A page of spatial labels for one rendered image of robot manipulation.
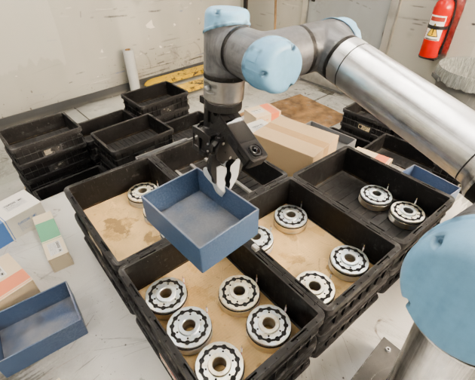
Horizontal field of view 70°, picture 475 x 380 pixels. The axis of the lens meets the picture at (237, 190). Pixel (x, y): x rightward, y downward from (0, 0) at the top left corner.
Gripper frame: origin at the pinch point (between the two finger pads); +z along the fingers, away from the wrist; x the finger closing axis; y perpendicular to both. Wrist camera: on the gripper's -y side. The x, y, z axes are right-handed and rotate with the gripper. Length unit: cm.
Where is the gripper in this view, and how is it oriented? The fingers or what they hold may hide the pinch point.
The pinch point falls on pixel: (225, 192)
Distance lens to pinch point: 73.5
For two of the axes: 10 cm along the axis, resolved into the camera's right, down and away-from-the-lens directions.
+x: -7.5, 3.4, -5.7
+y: -6.6, -4.7, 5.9
